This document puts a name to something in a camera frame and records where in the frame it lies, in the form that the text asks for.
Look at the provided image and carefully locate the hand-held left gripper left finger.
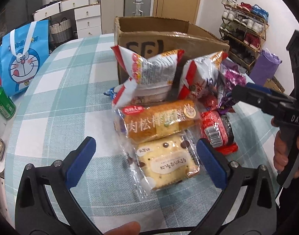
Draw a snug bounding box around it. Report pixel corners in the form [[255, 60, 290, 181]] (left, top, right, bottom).
[[15, 136, 103, 235]]

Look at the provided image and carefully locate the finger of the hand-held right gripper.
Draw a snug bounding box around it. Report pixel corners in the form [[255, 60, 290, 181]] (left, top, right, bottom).
[[246, 83, 297, 103], [231, 85, 282, 115]]

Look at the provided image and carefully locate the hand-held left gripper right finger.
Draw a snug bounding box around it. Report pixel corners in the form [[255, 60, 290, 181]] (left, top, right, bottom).
[[189, 138, 278, 235]]

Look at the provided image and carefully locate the purple snack packet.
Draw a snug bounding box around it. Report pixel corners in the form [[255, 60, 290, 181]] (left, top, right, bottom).
[[217, 60, 246, 114]]

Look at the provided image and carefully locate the red packet with dark cake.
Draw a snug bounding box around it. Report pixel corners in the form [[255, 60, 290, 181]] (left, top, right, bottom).
[[201, 110, 238, 155]]

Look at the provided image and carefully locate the small red snack packet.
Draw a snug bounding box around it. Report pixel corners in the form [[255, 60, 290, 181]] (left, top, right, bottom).
[[200, 94, 220, 110]]

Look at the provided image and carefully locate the clear square cracker packet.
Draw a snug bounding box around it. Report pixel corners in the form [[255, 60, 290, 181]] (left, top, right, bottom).
[[126, 133, 201, 199]]

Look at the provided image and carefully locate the white red noodle snack bag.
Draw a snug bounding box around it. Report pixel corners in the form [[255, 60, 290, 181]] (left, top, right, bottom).
[[177, 51, 228, 98], [111, 45, 185, 103]]

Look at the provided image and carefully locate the clear sponge cake packet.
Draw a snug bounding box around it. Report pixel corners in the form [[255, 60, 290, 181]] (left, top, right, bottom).
[[114, 99, 201, 142]]

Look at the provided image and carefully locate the blue snack packet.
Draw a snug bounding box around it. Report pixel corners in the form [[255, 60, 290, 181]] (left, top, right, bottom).
[[104, 88, 120, 101]]

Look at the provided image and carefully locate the pale layered snack packet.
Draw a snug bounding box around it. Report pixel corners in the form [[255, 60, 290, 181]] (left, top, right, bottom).
[[130, 84, 174, 103]]

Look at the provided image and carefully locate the brown cardboard box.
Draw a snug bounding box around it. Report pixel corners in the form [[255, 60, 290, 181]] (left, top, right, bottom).
[[114, 17, 230, 86]]

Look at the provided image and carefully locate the person's right hand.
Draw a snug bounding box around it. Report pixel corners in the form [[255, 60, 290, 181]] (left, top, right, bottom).
[[271, 119, 299, 170]]

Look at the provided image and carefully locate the person's left hand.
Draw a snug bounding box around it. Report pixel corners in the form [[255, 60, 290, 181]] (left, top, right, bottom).
[[103, 221, 141, 235]]

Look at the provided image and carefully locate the small cardboard box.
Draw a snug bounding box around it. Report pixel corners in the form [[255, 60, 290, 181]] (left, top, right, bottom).
[[262, 76, 286, 93]]

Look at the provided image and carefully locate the purple rolled mat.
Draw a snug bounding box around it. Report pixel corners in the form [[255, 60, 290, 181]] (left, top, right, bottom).
[[249, 50, 282, 84]]

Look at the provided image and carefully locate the group of assorted shoes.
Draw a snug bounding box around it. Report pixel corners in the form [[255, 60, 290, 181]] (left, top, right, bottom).
[[219, 0, 269, 65]]

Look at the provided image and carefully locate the metal shoe rack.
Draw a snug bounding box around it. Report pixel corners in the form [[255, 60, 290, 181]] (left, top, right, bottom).
[[218, 4, 269, 72]]

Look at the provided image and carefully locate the green drink can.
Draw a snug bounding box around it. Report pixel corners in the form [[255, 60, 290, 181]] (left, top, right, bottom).
[[0, 86, 16, 119]]

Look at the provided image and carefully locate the blue cartoon tote bag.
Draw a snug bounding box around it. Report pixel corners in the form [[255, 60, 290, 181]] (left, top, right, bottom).
[[0, 21, 50, 96]]

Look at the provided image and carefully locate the wooden door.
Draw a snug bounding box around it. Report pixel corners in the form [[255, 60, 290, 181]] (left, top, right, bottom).
[[153, 0, 204, 24]]

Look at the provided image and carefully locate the dark wicker basket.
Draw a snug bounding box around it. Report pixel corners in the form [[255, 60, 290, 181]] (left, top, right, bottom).
[[50, 18, 73, 45]]

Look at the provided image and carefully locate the white drawer cabinet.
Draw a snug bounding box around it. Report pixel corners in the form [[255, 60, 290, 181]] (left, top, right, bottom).
[[33, 0, 102, 38]]

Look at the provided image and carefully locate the silver suitcase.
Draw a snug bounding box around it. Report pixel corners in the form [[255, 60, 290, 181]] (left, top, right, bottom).
[[124, 0, 153, 17]]

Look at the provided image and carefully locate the white suitcase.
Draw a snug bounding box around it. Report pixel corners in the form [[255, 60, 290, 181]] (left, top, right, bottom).
[[100, 0, 125, 35]]

